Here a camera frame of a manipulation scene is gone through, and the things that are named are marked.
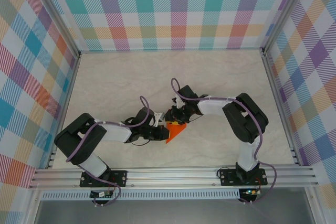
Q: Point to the grey metal plate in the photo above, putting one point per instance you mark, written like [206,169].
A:
[170,212]

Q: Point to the aluminium mounting rail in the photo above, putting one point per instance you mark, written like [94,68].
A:
[170,178]

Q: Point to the aluminium frame leg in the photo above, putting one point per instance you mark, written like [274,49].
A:
[313,205]
[31,208]

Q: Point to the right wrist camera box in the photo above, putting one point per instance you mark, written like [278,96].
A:
[179,102]

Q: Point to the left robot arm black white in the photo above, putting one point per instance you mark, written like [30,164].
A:
[78,142]

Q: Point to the aluminium frame post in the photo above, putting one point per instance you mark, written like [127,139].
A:
[59,16]
[283,11]

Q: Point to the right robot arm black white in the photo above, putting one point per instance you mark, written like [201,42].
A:
[244,121]

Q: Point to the aluminium table side rail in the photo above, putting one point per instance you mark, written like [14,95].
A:
[278,103]
[66,103]

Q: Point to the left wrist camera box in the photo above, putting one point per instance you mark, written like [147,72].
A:
[158,118]

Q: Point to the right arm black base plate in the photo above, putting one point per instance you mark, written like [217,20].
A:
[228,179]

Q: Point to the orange paper sheet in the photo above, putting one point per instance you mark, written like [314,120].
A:
[176,132]

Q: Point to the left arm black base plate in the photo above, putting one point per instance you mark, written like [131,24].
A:
[86,182]

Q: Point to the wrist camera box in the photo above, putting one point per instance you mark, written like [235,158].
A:
[158,118]
[179,102]

